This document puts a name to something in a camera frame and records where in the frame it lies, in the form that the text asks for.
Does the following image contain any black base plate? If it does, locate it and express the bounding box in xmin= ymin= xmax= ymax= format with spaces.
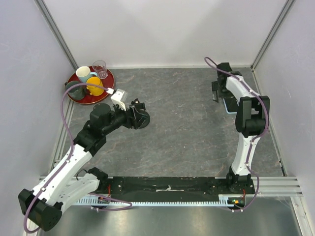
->
xmin=95 ymin=177 xmax=255 ymax=203

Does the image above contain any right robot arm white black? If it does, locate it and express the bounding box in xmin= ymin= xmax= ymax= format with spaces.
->
xmin=212 ymin=62 xmax=270 ymax=194

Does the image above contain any yellow mug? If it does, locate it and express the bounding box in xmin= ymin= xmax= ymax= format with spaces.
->
xmin=86 ymin=76 xmax=104 ymax=96

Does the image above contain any clear glass tumbler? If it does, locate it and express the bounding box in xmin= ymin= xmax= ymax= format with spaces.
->
xmin=92 ymin=60 xmax=108 ymax=79

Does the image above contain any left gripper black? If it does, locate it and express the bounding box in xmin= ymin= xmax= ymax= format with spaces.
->
xmin=102 ymin=101 xmax=148 ymax=135

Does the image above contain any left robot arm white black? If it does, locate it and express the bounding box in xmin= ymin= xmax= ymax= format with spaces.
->
xmin=18 ymin=100 xmax=150 ymax=234

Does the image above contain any phone with light blue case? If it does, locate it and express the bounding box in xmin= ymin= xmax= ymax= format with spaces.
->
xmin=222 ymin=98 xmax=238 ymax=114

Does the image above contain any white cup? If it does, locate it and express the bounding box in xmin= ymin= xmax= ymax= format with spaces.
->
xmin=75 ymin=66 xmax=91 ymax=83

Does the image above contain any dark green mug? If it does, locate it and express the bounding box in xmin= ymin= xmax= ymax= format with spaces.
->
xmin=65 ymin=81 xmax=86 ymax=101

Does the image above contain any red round tray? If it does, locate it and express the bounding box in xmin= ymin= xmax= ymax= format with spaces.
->
xmin=67 ymin=70 xmax=115 ymax=105

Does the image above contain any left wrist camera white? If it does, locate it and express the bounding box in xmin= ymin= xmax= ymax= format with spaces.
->
xmin=107 ymin=88 xmax=128 ymax=111

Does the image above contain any light blue cable duct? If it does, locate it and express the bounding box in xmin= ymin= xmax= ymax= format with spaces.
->
xmin=73 ymin=195 xmax=244 ymax=207

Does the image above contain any black phone stand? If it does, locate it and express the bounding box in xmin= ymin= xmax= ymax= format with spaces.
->
xmin=129 ymin=98 xmax=150 ymax=129

